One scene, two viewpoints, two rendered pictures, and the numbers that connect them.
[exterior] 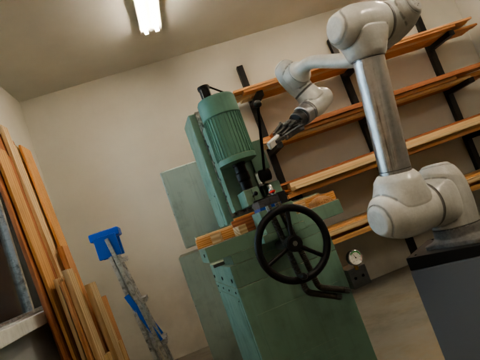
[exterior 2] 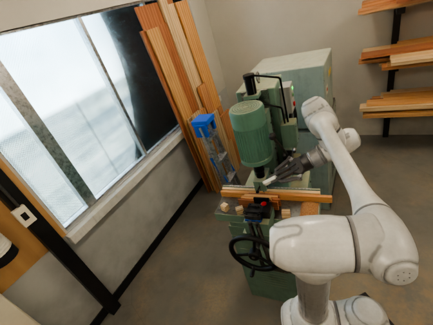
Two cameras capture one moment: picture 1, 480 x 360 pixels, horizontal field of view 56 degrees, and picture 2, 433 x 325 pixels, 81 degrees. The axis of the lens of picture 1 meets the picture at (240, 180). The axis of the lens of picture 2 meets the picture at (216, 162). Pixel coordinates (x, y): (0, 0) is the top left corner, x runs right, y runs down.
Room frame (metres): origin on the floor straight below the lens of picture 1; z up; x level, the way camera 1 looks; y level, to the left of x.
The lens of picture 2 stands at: (0.99, -0.70, 1.97)
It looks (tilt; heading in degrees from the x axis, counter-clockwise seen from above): 31 degrees down; 45
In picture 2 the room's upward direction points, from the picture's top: 18 degrees counter-clockwise
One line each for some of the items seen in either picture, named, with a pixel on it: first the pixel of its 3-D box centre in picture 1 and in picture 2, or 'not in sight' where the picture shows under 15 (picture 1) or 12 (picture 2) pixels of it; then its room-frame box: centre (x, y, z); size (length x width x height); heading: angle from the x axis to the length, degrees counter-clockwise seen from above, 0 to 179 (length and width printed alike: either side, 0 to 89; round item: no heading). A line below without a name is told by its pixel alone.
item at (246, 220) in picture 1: (259, 219); (258, 204); (1.88, -0.02, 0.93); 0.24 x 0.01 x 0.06; 104
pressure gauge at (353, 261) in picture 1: (354, 259); not in sight; (1.83, -0.32, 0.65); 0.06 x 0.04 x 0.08; 104
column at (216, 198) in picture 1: (228, 181); (268, 137); (2.25, 0.05, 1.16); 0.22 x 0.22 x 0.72; 14
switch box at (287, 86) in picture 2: not in sight; (287, 97); (2.31, -0.08, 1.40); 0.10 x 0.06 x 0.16; 14
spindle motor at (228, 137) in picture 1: (226, 131); (251, 134); (1.97, -0.02, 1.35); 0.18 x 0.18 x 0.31
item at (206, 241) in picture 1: (268, 218); (271, 195); (1.98, -0.06, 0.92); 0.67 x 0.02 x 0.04; 104
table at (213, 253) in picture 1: (273, 230); (264, 214); (1.87, -0.06, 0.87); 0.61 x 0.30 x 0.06; 104
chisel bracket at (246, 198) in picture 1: (251, 199); (263, 179); (1.99, -0.02, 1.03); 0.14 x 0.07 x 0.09; 14
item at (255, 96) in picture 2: (208, 103); (251, 89); (2.10, 0.02, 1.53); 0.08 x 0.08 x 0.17; 14
